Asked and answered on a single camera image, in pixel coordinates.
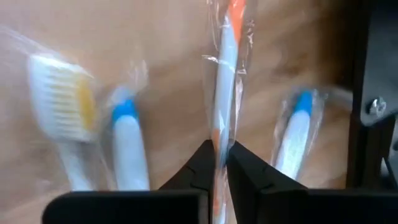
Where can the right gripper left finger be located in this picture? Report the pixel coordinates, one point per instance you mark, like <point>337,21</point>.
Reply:
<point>189,177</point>

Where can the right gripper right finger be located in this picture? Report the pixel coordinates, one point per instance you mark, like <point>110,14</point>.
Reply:
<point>255,180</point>

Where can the blue toothbrush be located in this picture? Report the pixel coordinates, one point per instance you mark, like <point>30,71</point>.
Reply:
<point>293,140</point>
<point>129,146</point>

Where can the black frame bracket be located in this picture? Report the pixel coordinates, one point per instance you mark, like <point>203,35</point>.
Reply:
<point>354,93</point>

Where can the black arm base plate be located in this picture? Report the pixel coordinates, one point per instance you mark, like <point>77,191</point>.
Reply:
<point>379,62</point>

